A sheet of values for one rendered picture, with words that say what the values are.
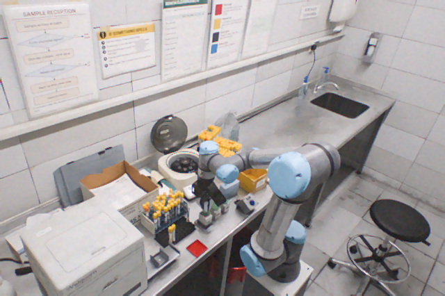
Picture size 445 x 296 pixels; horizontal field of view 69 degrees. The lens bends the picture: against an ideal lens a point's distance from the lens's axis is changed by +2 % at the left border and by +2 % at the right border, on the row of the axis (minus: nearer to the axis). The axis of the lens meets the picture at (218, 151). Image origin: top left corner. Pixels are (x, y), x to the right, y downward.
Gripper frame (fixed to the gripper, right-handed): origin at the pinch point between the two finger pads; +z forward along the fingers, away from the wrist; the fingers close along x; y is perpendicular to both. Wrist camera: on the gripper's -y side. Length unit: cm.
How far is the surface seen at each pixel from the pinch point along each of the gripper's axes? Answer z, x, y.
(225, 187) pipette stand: -0.3, -18.2, 5.1
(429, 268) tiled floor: 97, -158, -95
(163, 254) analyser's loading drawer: 4.5, 26.7, -1.7
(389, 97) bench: 9, -239, -5
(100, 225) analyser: -20, 46, 6
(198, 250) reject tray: 9.5, 12.0, -7.4
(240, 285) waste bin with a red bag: 74, -26, -10
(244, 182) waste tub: 4.5, -33.6, 4.7
